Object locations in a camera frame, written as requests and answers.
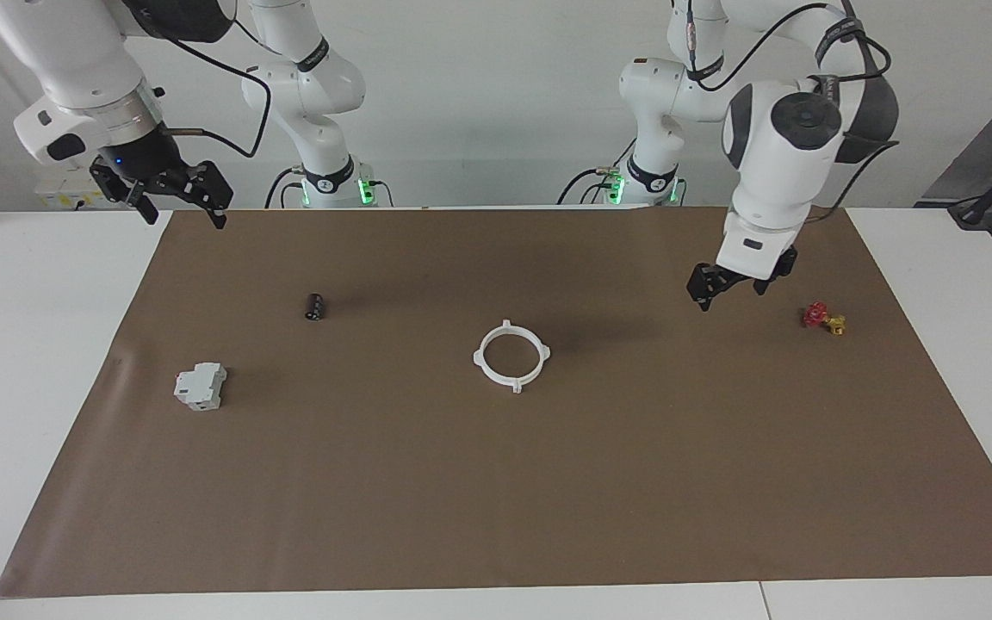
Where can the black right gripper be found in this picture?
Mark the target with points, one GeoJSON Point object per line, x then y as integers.
{"type": "Point", "coordinates": [160, 172]}

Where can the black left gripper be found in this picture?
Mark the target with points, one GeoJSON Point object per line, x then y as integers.
{"type": "Point", "coordinates": [741, 277]}

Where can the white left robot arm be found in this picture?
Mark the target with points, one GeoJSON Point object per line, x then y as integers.
{"type": "Point", "coordinates": [771, 172]}

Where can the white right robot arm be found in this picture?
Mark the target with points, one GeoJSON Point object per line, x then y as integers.
{"type": "Point", "coordinates": [74, 60]}

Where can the red yellow valve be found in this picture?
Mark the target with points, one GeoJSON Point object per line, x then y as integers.
{"type": "Point", "coordinates": [816, 315]}

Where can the black cylindrical capacitor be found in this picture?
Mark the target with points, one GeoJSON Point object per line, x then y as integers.
{"type": "Point", "coordinates": [315, 307]}

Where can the white circuit breaker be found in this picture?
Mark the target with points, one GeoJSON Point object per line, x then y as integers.
{"type": "Point", "coordinates": [199, 387]}

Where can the brown paper table mat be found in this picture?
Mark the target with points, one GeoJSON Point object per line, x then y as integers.
{"type": "Point", "coordinates": [461, 482]}

